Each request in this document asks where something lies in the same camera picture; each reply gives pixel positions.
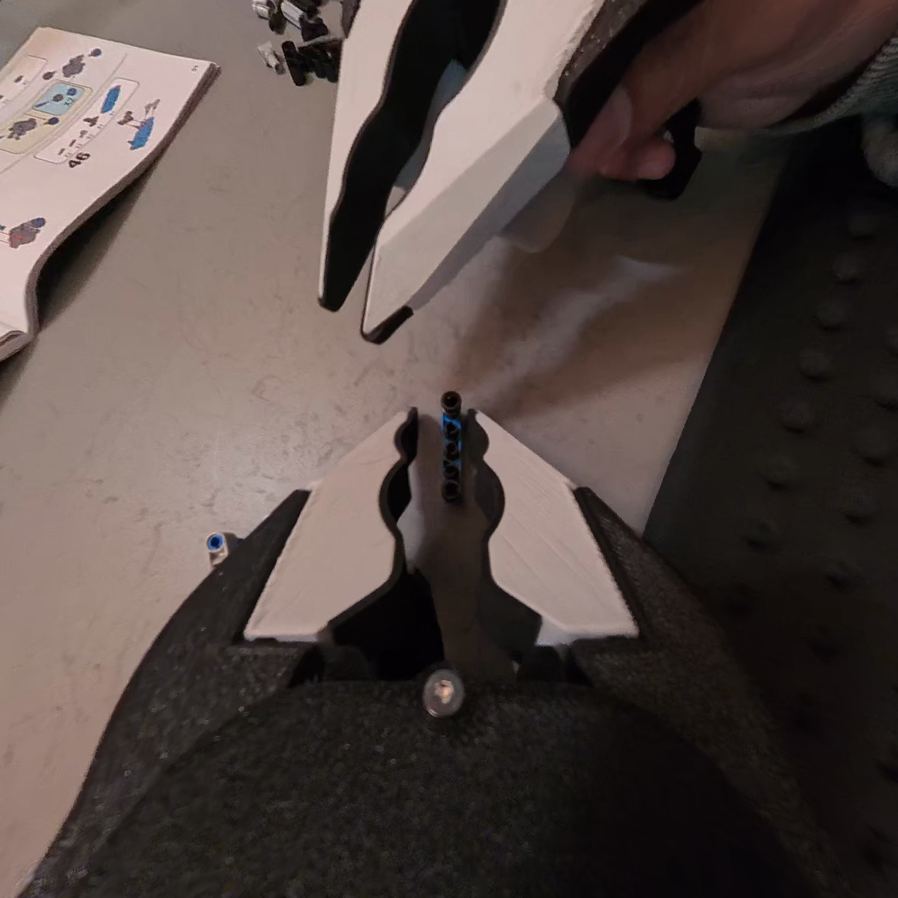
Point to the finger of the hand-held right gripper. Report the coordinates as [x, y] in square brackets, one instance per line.
[484, 182]
[358, 140]

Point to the pile of small building pieces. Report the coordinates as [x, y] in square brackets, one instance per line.
[309, 49]

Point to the person's right hand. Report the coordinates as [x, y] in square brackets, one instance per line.
[736, 63]

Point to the grey desk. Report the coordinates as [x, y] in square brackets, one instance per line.
[175, 421]

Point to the building instruction booklet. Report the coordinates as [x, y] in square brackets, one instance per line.
[84, 175]

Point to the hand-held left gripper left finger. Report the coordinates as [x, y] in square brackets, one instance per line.
[330, 554]

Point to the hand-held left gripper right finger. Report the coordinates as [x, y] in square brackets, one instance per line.
[561, 554]

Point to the black dimpled pad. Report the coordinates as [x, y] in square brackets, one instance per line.
[807, 491]

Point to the blue five-hole beam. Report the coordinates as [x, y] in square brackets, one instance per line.
[449, 421]

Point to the grey and blue connector assembly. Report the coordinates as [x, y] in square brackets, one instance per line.
[216, 542]

